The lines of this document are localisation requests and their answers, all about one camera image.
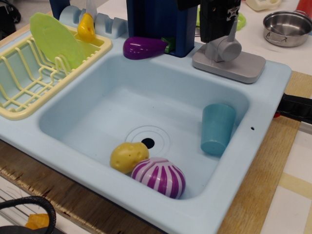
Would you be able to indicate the orange tape piece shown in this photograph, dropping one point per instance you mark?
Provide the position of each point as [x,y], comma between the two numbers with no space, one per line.
[37,221]

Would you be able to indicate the grey faucet lever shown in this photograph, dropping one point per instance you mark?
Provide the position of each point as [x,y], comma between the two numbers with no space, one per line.
[231,36]

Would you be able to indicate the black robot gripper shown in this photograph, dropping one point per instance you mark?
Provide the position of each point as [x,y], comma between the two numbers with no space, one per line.
[216,17]

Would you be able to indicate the steel pot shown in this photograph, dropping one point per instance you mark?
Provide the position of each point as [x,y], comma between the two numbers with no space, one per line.
[287,28]

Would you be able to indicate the black object top left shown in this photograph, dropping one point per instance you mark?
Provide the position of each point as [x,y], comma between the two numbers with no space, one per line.
[9,17]

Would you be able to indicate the yellow toy potato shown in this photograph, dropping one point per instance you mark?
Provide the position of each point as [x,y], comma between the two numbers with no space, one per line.
[127,155]

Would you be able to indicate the purple striped toy onion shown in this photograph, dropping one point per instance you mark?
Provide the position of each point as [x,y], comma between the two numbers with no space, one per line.
[160,175]

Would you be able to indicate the grey toy faucet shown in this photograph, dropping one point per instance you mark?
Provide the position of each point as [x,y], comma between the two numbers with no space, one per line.
[225,58]

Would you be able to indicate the teal plastic cup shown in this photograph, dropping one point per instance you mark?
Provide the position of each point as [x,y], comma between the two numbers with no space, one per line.
[217,125]

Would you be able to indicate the purple toy eggplant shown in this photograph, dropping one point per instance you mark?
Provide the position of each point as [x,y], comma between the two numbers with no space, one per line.
[137,48]

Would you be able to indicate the yellow dish rack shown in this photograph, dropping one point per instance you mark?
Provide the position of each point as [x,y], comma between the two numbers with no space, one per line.
[28,79]

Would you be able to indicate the cream plastic toy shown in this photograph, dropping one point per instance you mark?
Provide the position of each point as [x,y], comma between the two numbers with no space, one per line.
[260,5]

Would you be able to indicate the yellow toy pear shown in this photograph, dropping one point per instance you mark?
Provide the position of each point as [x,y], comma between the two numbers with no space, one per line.
[86,29]

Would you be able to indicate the light blue toy sink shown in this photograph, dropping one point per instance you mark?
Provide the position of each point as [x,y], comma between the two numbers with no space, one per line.
[117,100]

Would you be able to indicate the green plastic plate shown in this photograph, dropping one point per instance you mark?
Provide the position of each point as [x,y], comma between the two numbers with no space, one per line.
[54,39]

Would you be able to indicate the black clamp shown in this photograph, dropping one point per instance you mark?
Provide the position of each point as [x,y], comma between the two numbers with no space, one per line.
[296,108]

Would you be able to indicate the dark blue box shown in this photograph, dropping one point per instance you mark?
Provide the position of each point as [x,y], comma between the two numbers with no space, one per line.
[163,19]

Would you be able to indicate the red container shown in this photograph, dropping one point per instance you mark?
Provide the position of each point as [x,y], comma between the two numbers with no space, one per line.
[305,6]

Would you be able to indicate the light blue utensil holder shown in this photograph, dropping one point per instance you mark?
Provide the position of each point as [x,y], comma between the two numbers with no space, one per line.
[104,25]

